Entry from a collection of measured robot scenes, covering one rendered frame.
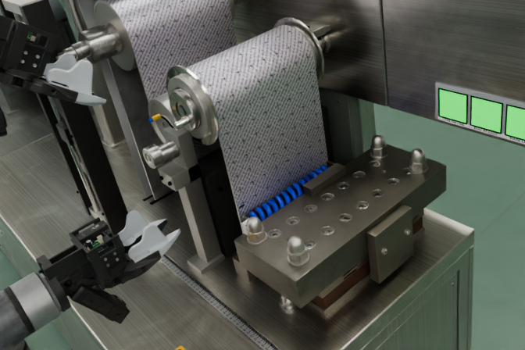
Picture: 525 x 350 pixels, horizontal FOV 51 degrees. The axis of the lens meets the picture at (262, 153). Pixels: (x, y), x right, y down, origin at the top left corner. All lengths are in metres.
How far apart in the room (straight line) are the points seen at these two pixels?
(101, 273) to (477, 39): 0.67
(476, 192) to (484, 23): 1.94
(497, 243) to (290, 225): 1.63
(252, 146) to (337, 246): 0.23
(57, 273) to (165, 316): 0.29
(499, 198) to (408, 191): 1.74
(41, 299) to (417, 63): 0.70
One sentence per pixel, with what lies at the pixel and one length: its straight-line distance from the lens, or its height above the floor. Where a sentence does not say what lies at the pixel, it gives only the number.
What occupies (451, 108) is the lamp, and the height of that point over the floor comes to 1.18.
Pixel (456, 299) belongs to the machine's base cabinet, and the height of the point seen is 0.75.
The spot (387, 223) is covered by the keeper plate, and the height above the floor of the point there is 1.02.
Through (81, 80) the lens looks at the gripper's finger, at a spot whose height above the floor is 1.38.
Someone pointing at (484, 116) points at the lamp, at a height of 1.18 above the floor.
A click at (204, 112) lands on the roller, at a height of 1.26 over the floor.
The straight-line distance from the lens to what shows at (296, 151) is 1.05.
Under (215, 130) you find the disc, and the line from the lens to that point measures 0.91.
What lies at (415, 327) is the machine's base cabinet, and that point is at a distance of 1.12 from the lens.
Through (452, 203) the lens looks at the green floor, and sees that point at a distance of 2.71.
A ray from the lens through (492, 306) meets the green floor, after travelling 2.25.
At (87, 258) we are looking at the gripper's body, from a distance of 0.86.
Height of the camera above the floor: 1.63
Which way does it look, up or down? 30 degrees down
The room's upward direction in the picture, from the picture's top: 12 degrees counter-clockwise
